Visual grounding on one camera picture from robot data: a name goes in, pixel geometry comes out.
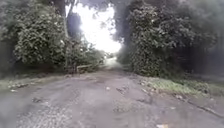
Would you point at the grey dirt road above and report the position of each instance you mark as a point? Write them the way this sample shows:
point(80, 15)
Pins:
point(100, 103)

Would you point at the dense green trees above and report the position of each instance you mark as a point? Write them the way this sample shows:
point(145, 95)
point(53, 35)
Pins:
point(36, 36)
point(166, 36)

